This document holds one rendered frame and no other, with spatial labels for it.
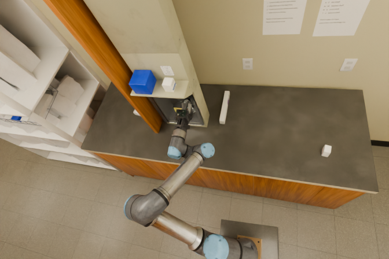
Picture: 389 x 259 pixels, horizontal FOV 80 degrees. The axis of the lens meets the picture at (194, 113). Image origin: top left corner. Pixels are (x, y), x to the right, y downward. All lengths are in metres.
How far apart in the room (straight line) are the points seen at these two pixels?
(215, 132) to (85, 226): 1.91
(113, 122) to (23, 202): 1.95
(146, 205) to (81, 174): 2.27
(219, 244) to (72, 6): 1.20
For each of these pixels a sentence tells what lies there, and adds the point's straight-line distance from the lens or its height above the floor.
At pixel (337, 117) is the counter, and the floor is 0.94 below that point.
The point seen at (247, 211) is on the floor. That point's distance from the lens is 2.48.
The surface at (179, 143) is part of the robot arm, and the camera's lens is 1.25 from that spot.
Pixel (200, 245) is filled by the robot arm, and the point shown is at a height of 1.17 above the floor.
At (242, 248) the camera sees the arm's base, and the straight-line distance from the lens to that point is 1.30.
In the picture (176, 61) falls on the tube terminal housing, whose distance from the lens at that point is 1.16.
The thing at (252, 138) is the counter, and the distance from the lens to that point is 1.66.
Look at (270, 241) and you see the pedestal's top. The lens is 1.52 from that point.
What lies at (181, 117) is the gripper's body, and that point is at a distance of 1.29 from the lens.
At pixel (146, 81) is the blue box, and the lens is 1.22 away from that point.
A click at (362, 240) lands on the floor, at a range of 2.62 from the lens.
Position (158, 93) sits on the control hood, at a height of 1.51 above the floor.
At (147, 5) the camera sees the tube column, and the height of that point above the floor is 1.97.
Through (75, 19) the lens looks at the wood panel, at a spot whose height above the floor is 1.96.
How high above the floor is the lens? 2.46
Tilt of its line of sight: 57 degrees down
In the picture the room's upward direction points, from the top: 24 degrees counter-clockwise
